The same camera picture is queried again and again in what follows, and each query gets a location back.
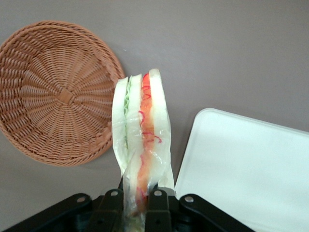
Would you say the beige rectangular tray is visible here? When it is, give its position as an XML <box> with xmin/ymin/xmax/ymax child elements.
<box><xmin>174</xmin><ymin>108</ymin><xmax>309</xmax><ymax>232</ymax></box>

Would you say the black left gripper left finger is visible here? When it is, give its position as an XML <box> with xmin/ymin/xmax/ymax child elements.
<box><xmin>90</xmin><ymin>188</ymin><xmax>125</xmax><ymax>232</ymax></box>

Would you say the round brown wicker basket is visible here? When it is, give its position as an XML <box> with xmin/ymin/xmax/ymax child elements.
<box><xmin>0</xmin><ymin>20</ymin><xmax>126</xmax><ymax>167</ymax></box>

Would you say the triangle sandwich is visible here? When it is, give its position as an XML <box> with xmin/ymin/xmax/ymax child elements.
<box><xmin>112</xmin><ymin>68</ymin><xmax>176</xmax><ymax>232</ymax></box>

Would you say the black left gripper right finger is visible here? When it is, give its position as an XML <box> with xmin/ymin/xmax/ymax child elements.
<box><xmin>144</xmin><ymin>189</ymin><xmax>173</xmax><ymax>232</ymax></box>

